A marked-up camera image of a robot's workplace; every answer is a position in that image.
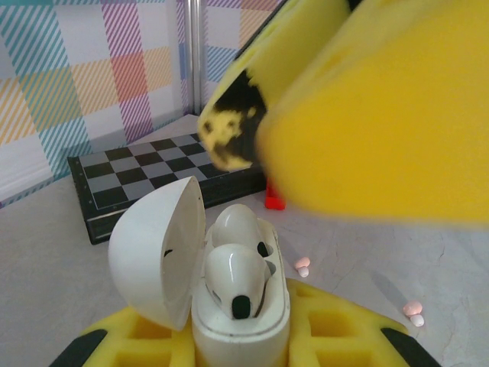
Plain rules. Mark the red plastic block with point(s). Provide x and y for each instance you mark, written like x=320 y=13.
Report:
x=274 y=200

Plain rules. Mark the folded black chessboard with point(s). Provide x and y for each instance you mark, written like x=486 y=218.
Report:
x=153 y=172

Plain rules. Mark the aluminium frame post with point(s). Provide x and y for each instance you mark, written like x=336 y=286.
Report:
x=195 y=57

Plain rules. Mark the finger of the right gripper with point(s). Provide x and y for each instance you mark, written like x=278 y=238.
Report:
x=237 y=126
x=382 y=114

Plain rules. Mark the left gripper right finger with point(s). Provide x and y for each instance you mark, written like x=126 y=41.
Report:
x=336 y=332

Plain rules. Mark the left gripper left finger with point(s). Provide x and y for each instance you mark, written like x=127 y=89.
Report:
x=114 y=344

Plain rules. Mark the oval white charging case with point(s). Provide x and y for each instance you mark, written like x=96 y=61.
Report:
x=153 y=248

